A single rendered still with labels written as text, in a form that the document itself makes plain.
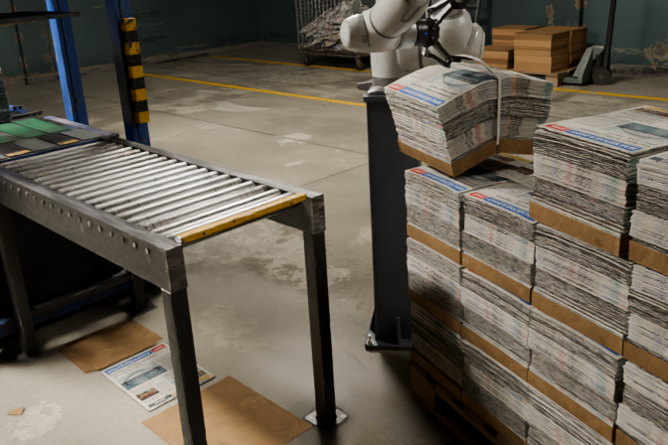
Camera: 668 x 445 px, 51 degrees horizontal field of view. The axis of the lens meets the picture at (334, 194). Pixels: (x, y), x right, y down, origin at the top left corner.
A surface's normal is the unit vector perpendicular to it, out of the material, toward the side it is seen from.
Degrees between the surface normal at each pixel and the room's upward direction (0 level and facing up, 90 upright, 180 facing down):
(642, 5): 90
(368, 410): 0
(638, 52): 90
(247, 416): 0
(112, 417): 0
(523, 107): 93
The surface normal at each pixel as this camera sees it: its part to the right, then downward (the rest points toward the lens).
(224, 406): -0.05, -0.95
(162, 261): -0.71, 0.26
